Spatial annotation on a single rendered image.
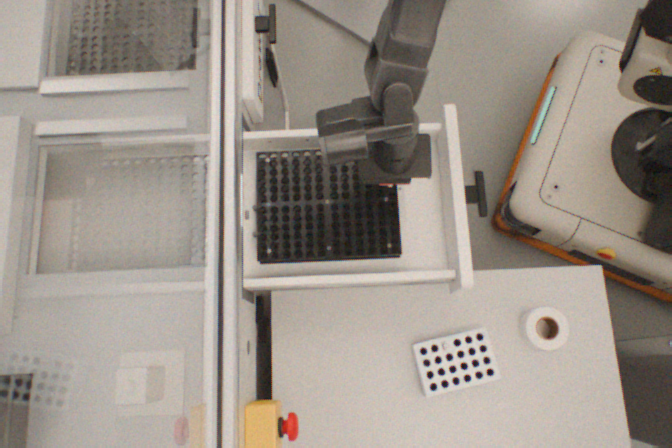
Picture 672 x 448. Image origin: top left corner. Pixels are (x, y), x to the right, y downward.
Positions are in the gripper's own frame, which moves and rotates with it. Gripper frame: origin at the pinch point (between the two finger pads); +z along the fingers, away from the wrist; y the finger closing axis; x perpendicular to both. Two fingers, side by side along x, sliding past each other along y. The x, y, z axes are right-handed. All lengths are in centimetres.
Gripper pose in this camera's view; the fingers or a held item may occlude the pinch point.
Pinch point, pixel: (393, 177)
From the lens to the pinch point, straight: 90.2
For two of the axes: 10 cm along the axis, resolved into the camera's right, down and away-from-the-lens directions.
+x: 0.1, -9.5, 3.1
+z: 0.7, 3.1, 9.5
